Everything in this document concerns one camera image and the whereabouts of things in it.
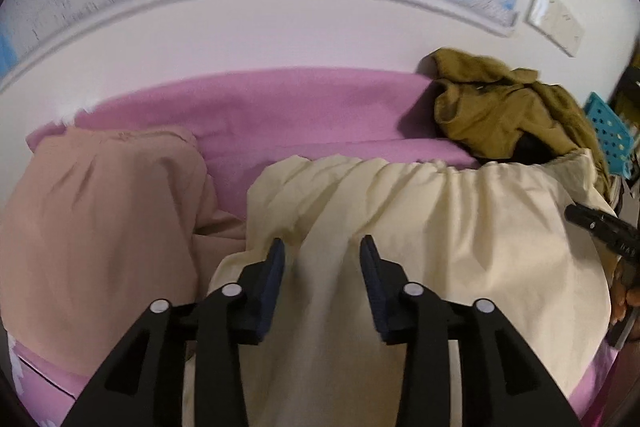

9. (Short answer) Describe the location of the teal plastic basket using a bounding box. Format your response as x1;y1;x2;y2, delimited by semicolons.
584;92;634;179

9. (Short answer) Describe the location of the cream large garment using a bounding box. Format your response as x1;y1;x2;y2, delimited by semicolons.
210;150;615;426

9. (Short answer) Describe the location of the peach pink garment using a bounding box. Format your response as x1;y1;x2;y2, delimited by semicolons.
1;128;245;376

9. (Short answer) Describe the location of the olive green jacket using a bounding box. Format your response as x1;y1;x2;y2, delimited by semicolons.
420;48;612;200

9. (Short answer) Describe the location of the white wall socket plate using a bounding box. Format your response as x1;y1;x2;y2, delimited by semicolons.
526;0;585;57

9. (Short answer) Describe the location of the person's right hand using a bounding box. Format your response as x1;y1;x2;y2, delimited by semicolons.
610;259;639;325

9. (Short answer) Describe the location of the pink bed sheet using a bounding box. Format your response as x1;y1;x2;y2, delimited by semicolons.
6;66;618;427

